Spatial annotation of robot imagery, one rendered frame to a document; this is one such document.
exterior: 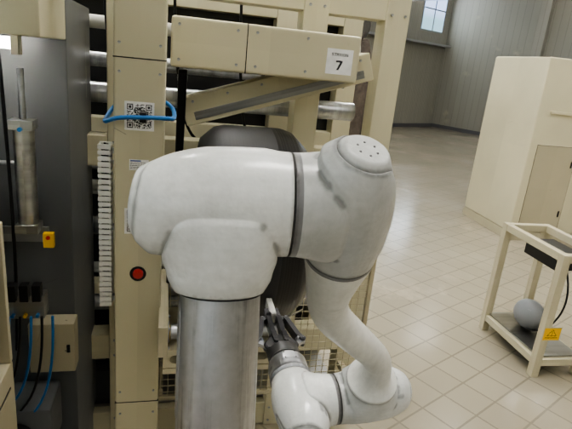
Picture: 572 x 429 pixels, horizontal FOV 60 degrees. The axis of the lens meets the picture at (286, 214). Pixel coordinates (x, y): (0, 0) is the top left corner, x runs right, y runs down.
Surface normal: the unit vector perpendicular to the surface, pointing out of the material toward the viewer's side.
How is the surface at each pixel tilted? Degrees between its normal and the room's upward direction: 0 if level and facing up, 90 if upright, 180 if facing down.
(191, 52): 90
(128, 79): 90
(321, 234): 107
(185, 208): 81
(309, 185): 54
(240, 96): 90
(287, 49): 90
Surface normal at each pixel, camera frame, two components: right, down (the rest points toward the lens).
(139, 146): 0.22, 0.31
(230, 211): 0.11, 0.12
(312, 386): 0.16, -0.88
